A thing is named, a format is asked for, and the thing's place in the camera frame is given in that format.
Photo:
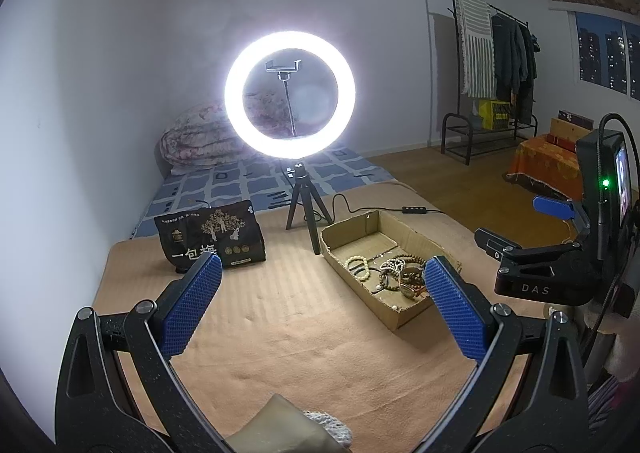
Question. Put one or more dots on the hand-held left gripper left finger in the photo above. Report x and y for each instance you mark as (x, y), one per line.
(192, 303)

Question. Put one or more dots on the striped towel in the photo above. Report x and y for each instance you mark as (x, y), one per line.
(475, 43)

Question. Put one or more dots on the person's right forearm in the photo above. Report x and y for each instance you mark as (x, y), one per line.
(627, 348)

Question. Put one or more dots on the folded floral quilt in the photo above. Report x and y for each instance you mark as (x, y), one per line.
(195, 138)

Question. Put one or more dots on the cardboard box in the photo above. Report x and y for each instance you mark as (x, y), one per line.
(360, 293)

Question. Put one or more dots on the black snack bag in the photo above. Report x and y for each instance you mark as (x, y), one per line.
(220, 228)

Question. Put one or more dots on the orange cloth covered table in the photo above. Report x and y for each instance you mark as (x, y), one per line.
(540, 163)

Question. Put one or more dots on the beige blanket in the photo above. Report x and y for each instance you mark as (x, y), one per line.
(280, 303)

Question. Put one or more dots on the orange gift box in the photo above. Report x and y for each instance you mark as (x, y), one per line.
(562, 135)

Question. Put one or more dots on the window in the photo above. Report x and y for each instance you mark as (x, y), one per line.
(600, 53)

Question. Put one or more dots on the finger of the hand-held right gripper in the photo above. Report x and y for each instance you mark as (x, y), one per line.
(492, 240)
(552, 207)

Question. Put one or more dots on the phone holder clamp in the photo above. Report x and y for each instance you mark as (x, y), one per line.
(283, 65)

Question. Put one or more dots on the dark grey hanging jacket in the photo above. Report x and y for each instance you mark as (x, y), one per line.
(506, 58)

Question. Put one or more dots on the striped grey clothing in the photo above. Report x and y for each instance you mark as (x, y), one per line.
(610, 403)

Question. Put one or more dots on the blue patterned bedsheet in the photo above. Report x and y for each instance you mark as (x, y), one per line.
(225, 183)

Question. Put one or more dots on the beige cloth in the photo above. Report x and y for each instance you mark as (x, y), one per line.
(280, 425)

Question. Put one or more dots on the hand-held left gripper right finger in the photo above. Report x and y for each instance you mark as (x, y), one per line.
(455, 308)

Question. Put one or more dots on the yellow box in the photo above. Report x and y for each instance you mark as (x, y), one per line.
(492, 113)

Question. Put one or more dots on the black mini tripod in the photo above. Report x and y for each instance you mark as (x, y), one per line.
(302, 193)

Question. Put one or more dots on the black clothes rack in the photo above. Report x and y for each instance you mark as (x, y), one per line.
(492, 135)

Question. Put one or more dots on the black hanging coat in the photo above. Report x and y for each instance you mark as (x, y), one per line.
(530, 63)

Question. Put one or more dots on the grey knitted cloth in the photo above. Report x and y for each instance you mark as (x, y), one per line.
(331, 425)

